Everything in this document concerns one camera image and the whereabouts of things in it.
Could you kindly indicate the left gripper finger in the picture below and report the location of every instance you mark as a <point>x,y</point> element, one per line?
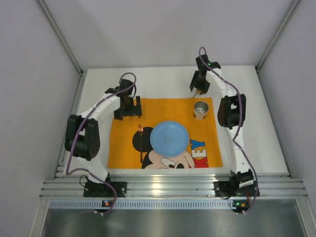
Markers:
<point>119,114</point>
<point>137,108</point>

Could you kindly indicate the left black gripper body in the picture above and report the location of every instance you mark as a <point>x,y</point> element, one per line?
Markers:
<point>128,112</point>

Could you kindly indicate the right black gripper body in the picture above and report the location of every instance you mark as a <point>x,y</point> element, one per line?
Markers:
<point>199,82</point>

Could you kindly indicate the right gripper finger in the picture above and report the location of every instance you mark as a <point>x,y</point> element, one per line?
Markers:
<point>204,87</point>
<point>194,82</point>

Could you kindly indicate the copper fork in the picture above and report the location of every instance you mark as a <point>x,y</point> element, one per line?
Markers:
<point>140,131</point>

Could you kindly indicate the small metal cup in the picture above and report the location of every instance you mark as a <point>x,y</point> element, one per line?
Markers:
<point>200,110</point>

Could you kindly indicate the orange Mickey Mouse cloth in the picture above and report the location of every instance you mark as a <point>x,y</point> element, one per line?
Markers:
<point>202,151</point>

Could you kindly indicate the blue plastic plate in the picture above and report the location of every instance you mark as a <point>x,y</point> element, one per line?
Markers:
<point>169,138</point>

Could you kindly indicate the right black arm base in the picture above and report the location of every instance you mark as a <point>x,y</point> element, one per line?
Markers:
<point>240,184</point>

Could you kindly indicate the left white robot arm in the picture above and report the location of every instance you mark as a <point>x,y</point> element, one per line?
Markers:
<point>88,134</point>

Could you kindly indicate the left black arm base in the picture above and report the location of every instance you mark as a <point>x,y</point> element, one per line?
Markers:
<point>100,190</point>

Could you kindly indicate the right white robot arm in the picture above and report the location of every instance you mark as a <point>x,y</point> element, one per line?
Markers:
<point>231,111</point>

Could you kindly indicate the aluminium mounting rail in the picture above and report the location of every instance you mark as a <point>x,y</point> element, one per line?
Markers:
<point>176,185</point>

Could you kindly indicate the perforated cable duct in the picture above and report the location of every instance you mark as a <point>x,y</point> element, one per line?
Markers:
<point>148,204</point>

